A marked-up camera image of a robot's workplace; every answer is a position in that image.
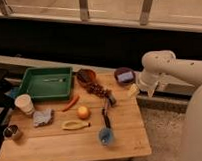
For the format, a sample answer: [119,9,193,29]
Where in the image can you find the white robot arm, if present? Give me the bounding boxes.
[136,51,202,161]

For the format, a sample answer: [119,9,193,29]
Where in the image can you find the light purple eraser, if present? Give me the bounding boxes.
[117,72,132,82]

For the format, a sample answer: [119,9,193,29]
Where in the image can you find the green plastic tray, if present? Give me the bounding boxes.
[18,67,73,101]

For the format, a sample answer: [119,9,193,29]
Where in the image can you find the dark purple plate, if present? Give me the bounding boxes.
[114,67,136,85]

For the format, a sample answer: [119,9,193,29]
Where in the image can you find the dark grape bunch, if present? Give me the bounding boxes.
[86,82,116,106]

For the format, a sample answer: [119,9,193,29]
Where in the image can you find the wooden table board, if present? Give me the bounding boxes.
[0,73,151,161]

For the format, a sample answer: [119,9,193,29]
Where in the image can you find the brown bowl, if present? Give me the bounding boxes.
[76,69,96,88]

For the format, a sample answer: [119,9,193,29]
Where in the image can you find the yellow round fruit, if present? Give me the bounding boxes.
[77,107,91,120]

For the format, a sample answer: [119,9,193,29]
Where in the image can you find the orange carrot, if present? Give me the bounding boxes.
[62,95,79,111]

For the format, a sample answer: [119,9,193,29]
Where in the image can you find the yellow banana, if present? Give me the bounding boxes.
[61,120,91,130]

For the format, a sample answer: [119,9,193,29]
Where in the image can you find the crumpled grey cloth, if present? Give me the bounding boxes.
[33,109,54,127]

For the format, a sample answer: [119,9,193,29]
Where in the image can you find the white paper cup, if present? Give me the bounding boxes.
[14,94,35,116]

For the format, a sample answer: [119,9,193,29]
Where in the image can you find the small metal cup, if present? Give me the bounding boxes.
[3,125,22,140]

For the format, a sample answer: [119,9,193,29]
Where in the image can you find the black stand at left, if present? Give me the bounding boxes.
[0,68,14,148]

